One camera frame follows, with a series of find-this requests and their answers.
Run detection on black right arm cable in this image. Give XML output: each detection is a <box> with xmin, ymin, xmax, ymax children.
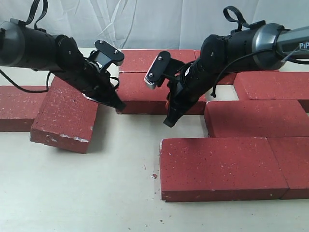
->
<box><xmin>210</xmin><ymin>6</ymin><xmax>290</xmax><ymax>99</ymax></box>

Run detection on red brick front large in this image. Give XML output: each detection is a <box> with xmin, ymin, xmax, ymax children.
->
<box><xmin>159</xmin><ymin>137</ymin><xmax>289</xmax><ymax>202</ymax></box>

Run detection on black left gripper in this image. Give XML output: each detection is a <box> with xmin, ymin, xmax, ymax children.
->
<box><xmin>54</xmin><ymin>57</ymin><xmax>126</xmax><ymax>112</ymax></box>

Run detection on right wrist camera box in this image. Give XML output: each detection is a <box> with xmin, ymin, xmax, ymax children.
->
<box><xmin>144</xmin><ymin>51</ymin><xmax>171</xmax><ymax>90</ymax></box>

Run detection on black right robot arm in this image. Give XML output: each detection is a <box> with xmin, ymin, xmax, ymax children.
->
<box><xmin>164</xmin><ymin>23</ymin><xmax>309</xmax><ymax>127</ymax></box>

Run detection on red brick right second row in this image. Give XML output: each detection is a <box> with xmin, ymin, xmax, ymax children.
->
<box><xmin>234</xmin><ymin>72</ymin><xmax>309</xmax><ymax>112</ymax></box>

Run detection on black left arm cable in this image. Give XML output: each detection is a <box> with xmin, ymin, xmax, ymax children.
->
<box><xmin>0</xmin><ymin>0</ymin><xmax>50</xmax><ymax>94</ymax></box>

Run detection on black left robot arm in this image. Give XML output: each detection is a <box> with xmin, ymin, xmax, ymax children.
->
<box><xmin>0</xmin><ymin>19</ymin><xmax>126</xmax><ymax>111</ymax></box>

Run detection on red brick diagonal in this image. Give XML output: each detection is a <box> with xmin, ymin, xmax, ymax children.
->
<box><xmin>115</xmin><ymin>72</ymin><xmax>208</xmax><ymax>115</ymax></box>

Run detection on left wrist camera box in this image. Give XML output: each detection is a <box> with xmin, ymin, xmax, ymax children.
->
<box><xmin>94</xmin><ymin>40</ymin><xmax>125</xmax><ymax>67</ymax></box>

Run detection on red brick right third row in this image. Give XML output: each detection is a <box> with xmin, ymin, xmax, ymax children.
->
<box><xmin>204</xmin><ymin>100</ymin><xmax>309</xmax><ymax>138</ymax></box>

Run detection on blue wrinkled backdrop cloth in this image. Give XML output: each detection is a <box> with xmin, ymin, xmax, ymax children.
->
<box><xmin>0</xmin><ymin>0</ymin><xmax>309</xmax><ymax>53</ymax></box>

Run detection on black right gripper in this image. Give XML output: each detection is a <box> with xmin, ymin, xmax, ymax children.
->
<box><xmin>163</xmin><ymin>58</ymin><xmax>217</xmax><ymax>128</ymax></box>

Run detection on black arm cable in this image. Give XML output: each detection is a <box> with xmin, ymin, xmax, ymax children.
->
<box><xmin>0</xmin><ymin>0</ymin><xmax>50</xmax><ymax>94</ymax></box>
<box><xmin>210</xmin><ymin>6</ymin><xmax>290</xmax><ymax>99</ymax></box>

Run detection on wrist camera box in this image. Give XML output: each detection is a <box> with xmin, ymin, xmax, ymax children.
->
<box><xmin>144</xmin><ymin>51</ymin><xmax>171</xmax><ymax>90</ymax></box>
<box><xmin>94</xmin><ymin>40</ymin><xmax>125</xmax><ymax>67</ymax></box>

